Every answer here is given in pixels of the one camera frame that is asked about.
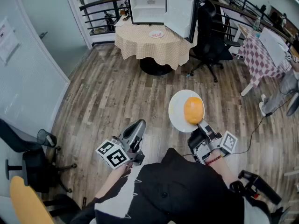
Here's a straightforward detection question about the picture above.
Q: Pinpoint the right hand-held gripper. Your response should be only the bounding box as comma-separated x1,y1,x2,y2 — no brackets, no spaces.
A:
188,119,238,165

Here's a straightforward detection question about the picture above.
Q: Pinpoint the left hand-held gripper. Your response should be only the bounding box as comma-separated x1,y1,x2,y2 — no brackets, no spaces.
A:
95,119,147,170

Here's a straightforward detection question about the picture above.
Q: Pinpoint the plain white plate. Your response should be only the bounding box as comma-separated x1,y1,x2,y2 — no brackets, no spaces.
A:
168,89,206,133

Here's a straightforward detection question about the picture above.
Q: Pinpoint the black mini fridge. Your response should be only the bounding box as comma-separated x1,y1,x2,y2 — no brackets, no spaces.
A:
126,0,200,44

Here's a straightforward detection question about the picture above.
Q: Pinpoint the person's left forearm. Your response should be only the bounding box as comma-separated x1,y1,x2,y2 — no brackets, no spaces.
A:
94,164,133,199

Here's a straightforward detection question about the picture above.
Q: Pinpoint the person's right forearm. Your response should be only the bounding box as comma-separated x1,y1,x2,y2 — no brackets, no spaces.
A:
203,149,239,189

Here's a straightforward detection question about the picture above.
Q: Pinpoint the black round table base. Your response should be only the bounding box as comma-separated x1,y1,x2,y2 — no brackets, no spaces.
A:
139,56,173,76

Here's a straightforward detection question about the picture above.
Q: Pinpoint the person's black and white top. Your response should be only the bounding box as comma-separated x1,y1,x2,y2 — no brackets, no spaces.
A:
70,147,271,224

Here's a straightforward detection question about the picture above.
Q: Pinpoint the black worn equipment rig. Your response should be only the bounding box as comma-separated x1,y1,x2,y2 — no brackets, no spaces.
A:
230,169,290,221

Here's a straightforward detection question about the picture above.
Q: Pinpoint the black mesh office chair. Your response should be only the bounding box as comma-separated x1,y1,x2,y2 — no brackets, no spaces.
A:
189,0,241,83

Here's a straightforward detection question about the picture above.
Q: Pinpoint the yellow checked tablecloth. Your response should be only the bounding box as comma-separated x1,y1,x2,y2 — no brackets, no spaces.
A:
114,17,199,71

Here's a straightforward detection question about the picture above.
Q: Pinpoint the black mesh waste bin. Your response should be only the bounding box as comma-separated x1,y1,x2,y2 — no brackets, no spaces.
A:
36,129,58,148

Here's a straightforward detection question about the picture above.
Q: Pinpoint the black swivel chair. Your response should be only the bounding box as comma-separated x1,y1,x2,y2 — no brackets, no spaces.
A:
0,118,78,193

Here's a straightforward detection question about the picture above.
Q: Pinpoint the small white shrimp plate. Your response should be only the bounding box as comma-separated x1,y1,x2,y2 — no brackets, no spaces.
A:
149,29,165,39

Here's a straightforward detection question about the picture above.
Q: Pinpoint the white flat box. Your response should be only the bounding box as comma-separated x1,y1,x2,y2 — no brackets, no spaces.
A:
258,27,290,67

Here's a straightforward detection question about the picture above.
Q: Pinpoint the yellow-backed chair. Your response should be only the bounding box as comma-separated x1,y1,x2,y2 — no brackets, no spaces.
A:
9,175,81,224

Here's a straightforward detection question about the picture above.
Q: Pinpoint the black metal balcony railing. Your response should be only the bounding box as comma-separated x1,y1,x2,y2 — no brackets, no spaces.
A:
78,0,299,46

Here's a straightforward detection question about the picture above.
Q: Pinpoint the white paper notice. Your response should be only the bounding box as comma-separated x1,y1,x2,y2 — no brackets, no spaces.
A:
0,17,21,64

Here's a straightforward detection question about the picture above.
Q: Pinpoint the red bead bracelet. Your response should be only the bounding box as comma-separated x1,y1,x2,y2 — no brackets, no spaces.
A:
205,154,223,166

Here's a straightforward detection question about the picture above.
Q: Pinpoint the black floor cable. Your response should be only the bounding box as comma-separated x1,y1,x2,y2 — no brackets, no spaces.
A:
230,96,292,155

